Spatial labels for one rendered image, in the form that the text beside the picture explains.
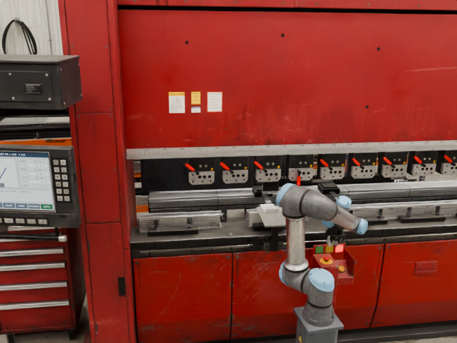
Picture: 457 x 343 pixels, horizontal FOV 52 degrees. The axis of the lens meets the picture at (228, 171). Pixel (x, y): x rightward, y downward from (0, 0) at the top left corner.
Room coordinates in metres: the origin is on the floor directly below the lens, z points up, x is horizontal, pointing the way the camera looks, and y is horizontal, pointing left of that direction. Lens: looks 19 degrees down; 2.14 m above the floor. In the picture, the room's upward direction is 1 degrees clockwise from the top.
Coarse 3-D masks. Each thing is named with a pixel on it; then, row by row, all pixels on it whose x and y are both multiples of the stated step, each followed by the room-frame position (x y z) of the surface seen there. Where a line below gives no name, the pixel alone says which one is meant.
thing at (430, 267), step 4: (416, 264) 2.66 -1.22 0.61; (420, 264) 2.67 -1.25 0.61; (424, 264) 2.67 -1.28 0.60; (428, 264) 2.68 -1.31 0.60; (432, 264) 2.68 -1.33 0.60; (436, 264) 2.69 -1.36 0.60; (416, 268) 2.67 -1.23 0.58; (420, 268) 2.67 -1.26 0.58; (424, 268) 2.67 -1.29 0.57; (428, 268) 2.68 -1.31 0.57; (432, 268) 2.68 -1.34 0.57; (436, 268) 2.69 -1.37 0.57; (416, 272) 2.65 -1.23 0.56; (420, 272) 2.65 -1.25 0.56; (424, 272) 2.66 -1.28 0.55; (428, 272) 2.66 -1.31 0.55
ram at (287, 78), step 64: (128, 64) 2.51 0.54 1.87; (192, 64) 2.57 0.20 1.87; (256, 64) 2.62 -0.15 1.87; (320, 64) 2.67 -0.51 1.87; (384, 64) 2.73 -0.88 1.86; (448, 64) 2.79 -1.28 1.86; (128, 128) 2.51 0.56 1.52; (192, 128) 2.56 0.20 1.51; (256, 128) 2.62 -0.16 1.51; (320, 128) 2.68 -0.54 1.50; (384, 128) 2.74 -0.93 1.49; (448, 128) 2.80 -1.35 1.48
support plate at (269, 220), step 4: (256, 208) 2.63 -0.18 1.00; (260, 208) 2.63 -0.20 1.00; (276, 208) 2.63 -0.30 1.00; (280, 208) 2.63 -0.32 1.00; (260, 212) 2.57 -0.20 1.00; (276, 212) 2.57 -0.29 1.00; (280, 212) 2.57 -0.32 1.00; (260, 216) 2.51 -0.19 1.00; (264, 216) 2.51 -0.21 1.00; (268, 216) 2.51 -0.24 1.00; (272, 216) 2.51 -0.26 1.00; (276, 216) 2.51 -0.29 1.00; (280, 216) 2.51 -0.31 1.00; (264, 220) 2.45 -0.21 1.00; (268, 220) 2.45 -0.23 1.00; (272, 220) 2.45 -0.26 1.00; (276, 220) 2.45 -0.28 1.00; (280, 220) 2.46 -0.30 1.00; (284, 220) 2.46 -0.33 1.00; (264, 224) 2.41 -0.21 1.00; (268, 224) 2.41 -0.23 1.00; (272, 224) 2.41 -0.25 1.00; (276, 224) 2.41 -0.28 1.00; (280, 224) 2.41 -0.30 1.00; (284, 224) 2.41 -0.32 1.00
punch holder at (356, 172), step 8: (360, 152) 2.72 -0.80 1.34; (368, 152) 2.72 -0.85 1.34; (376, 152) 2.73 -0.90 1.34; (360, 160) 2.71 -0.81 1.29; (368, 160) 2.72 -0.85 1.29; (376, 160) 2.73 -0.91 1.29; (352, 168) 2.71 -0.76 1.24; (360, 168) 2.71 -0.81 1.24; (368, 168) 2.72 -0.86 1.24; (352, 176) 2.71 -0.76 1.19; (360, 176) 2.71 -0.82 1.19; (368, 176) 2.72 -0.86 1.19
